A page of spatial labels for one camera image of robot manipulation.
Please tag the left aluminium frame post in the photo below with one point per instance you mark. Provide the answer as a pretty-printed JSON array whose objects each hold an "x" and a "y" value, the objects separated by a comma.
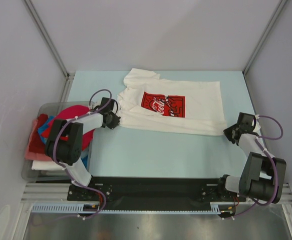
[{"x": 68, "y": 76}]

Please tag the aluminium frame post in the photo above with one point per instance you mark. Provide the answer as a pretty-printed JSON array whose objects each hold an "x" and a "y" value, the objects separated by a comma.
[
  {"x": 265, "y": 34},
  {"x": 68, "y": 76}
]

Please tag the clear plastic bin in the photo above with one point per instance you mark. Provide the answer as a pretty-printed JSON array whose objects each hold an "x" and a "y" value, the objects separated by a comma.
[{"x": 32, "y": 176}]

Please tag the right aluminium frame post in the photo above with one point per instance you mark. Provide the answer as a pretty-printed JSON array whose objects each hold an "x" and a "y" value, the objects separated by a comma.
[{"x": 265, "y": 34}]

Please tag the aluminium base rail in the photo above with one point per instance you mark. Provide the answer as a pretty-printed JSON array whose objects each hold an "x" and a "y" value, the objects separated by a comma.
[{"x": 273, "y": 222}]

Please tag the dark red folded t-shirt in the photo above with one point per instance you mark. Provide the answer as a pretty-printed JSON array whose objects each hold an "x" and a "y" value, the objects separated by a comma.
[{"x": 36, "y": 145}]

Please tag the white folded t-shirt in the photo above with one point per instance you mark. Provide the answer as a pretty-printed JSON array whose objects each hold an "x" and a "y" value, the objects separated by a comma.
[{"x": 46, "y": 166}]

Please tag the blue t-shirt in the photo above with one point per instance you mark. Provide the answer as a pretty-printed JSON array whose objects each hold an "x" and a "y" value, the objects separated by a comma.
[{"x": 84, "y": 154}]

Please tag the magenta t-shirt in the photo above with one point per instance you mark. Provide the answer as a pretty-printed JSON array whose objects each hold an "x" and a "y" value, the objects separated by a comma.
[{"x": 71, "y": 112}]

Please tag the pink folded t-shirt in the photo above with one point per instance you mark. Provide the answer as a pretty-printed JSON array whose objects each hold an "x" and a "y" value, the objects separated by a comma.
[{"x": 32, "y": 155}]

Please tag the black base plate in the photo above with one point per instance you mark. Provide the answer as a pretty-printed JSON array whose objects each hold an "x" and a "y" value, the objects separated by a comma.
[{"x": 153, "y": 193}]

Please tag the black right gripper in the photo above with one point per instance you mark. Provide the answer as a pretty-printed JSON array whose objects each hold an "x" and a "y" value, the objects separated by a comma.
[{"x": 231, "y": 132}]

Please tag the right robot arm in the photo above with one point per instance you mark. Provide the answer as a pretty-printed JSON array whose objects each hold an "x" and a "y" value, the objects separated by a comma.
[{"x": 263, "y": 174}]

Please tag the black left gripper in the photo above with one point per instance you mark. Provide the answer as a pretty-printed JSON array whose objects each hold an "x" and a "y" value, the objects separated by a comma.
[{"x": 115, "y": 122}]

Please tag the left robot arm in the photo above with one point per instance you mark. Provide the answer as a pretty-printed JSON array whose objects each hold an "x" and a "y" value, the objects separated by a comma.
[{"x": 72, "y": 130}]

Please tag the white slotted cable duct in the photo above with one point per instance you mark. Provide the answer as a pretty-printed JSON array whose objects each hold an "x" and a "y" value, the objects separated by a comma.
[{"x": 90, "y": 208}]

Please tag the white t-shirt with red print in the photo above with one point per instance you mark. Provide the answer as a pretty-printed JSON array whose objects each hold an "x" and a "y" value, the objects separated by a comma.
[{"x": 152, "y": 103}]

